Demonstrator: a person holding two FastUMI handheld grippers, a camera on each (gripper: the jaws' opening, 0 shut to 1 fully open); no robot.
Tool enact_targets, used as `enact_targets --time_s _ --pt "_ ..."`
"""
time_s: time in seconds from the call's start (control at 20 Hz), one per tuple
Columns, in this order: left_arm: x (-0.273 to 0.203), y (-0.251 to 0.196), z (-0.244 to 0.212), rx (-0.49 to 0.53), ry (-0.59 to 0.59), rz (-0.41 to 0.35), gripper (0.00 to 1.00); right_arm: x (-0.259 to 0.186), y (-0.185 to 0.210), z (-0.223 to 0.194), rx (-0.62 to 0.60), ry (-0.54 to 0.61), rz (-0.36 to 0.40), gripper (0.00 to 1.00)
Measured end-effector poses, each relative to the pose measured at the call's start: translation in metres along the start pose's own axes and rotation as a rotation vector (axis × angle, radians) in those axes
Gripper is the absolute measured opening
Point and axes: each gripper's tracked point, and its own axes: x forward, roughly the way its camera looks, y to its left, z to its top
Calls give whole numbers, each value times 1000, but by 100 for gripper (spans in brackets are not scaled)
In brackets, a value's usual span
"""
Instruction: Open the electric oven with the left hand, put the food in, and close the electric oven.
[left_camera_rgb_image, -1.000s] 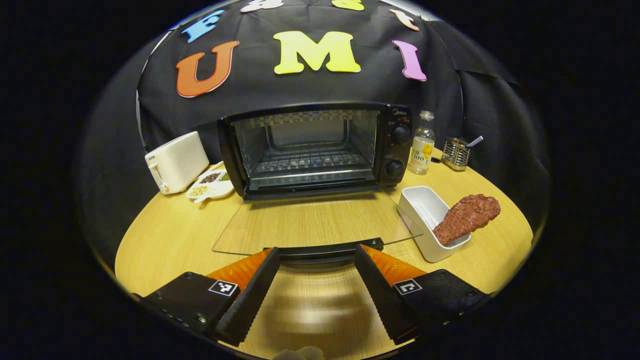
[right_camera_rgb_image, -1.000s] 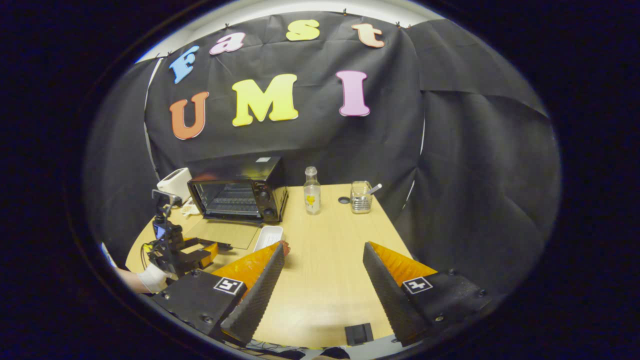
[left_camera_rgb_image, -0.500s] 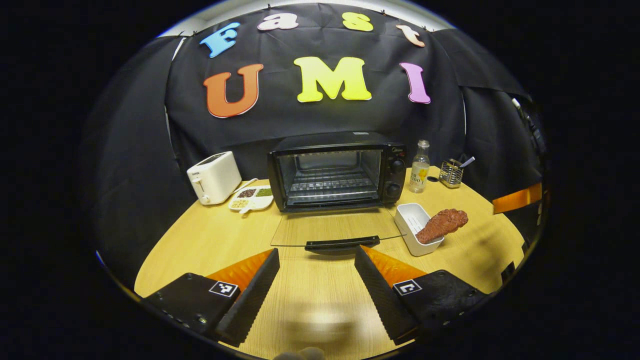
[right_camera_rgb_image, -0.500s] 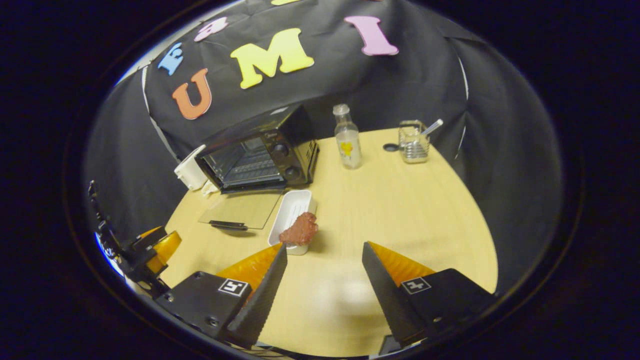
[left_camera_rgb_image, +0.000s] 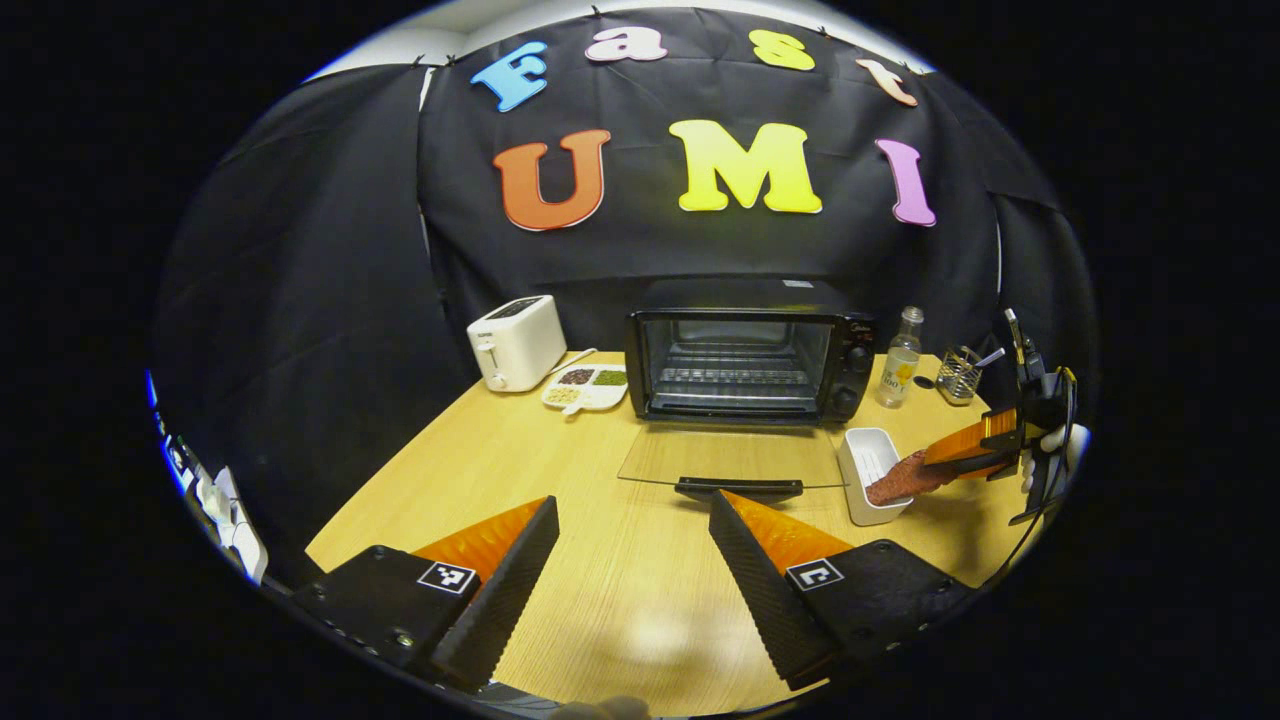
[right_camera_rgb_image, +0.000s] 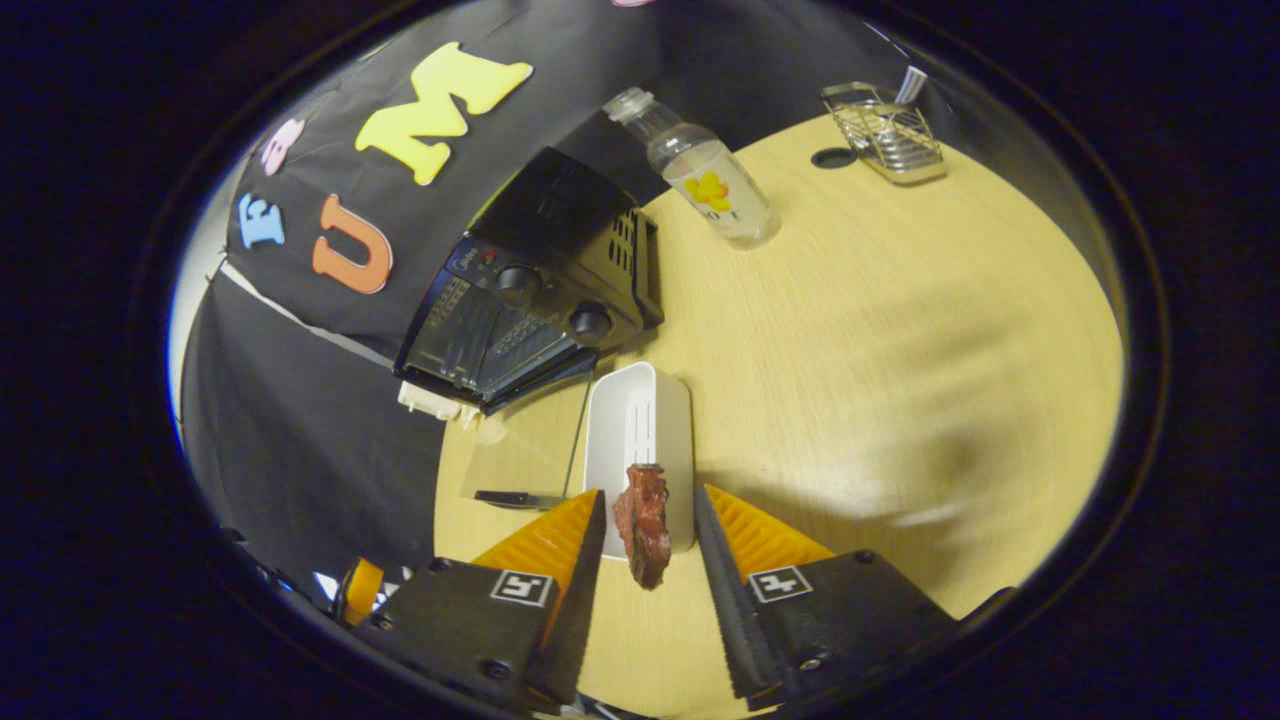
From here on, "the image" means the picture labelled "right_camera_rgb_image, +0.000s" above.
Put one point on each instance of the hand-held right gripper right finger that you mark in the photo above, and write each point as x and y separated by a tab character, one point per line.
730	600

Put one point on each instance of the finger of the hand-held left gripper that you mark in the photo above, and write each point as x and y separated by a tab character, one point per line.
363	590

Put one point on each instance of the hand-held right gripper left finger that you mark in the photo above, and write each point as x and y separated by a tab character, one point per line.
580	600

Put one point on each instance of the red meat piece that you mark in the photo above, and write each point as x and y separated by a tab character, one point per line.
645	530

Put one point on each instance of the black electric oven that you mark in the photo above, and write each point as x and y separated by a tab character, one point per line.
560	220

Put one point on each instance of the white rectangular container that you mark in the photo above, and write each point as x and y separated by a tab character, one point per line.
640	410

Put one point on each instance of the clear plastic bottle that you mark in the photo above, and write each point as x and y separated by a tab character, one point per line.
715	185

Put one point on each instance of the metal utensil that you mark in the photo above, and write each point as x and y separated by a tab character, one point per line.
910	85

